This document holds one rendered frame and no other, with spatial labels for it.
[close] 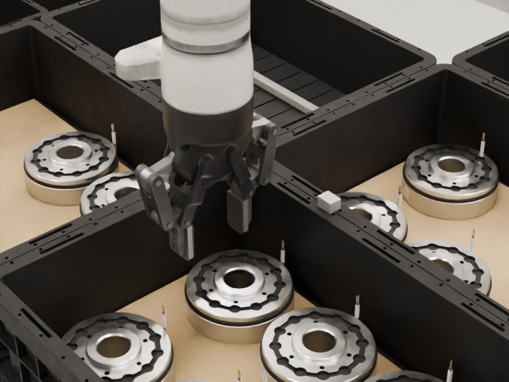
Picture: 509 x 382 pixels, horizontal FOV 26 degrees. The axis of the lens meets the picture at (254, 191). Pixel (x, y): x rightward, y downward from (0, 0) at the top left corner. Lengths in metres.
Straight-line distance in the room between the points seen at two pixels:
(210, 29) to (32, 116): 0.57
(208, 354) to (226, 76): 0.28
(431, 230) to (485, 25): 0.77
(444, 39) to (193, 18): 1.04
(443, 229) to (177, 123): 0.39
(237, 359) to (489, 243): 0.31
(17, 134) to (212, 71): 0.53
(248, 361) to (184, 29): 0.33
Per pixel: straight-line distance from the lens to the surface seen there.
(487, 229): 1.19
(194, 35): 0.84
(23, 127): 1.36
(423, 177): 1.21
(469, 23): 1.90
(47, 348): 0.89
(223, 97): 0.87
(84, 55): 1.29
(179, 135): 0.89
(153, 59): 0.91
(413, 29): 1.86
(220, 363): 1.01
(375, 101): 1.20
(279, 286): 1.05
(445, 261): 1.08
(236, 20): 0.85
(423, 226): 1.18
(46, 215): 1.20
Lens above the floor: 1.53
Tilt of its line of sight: 35 degrees down
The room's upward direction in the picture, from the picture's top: straight up
